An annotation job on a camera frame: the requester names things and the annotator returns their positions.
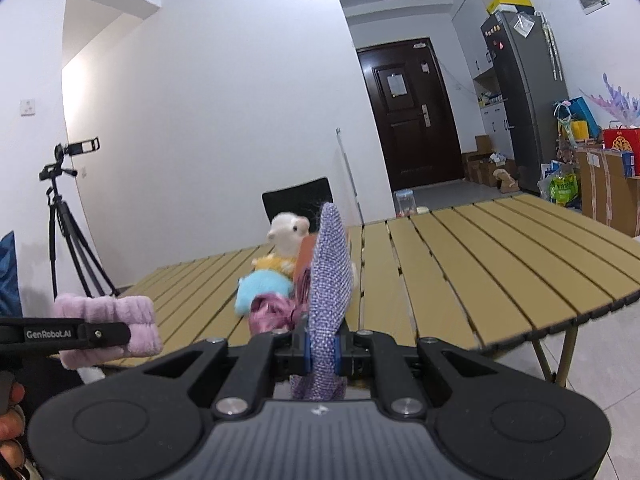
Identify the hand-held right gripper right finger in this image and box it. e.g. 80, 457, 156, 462
334, 330, 501, 418

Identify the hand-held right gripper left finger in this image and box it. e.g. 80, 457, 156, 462
142, 331, 315, 418

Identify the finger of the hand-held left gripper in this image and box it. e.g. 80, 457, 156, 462
82, 321, 132, 349

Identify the pink fuzzy headband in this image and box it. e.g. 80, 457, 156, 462
52, 294, 163, 371

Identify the purple woven pouch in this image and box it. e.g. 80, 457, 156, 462
290, 202, 357, 402

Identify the orange box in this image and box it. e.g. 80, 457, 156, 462
292, 234, 321, 306

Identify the white plush toy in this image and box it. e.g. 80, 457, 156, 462
235, 211, 312, 317

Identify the person's left hand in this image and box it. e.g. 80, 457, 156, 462
0, 381, 26, 471

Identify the blue fabric bag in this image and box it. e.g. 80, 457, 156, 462
0, 230, 23, 318

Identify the black folding chair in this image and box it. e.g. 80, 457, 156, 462
261, 176, 333, 233

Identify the clear plastic container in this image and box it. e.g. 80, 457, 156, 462
394, 189, 419, 218

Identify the tan slatted folding table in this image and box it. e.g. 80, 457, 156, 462
107, 192, 640, 391

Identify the dark brown door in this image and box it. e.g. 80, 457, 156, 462
356, 37, 465, 193

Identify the open cardboard box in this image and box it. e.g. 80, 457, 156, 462
467, 157, 511, 186

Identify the tan curved stand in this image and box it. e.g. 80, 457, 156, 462
492, 169, 519, 195

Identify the white base cabinet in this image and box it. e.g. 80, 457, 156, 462
480, 102, 516, 161

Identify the green plastic bag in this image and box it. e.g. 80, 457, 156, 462
547, 170, 581, 206

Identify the grey refrigerator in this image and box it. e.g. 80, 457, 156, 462
481, 9, 571, 196

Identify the large cardboard box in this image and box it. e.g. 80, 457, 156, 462
575, 145, 640, 238

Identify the blue gift bag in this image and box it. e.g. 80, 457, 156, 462
562, 96, 601, 141

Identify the red gift box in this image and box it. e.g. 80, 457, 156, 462
602, 127, 640, 178

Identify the yellow box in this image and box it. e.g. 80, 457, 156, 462
487, 0, 536, 15

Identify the black camcorder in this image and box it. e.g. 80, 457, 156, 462
54, 136, 101, 161

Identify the white wall cabinet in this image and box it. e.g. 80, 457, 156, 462
452, 0, 496, 80

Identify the purple coral wall sticker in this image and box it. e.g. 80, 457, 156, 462
590, 72, 640, 128

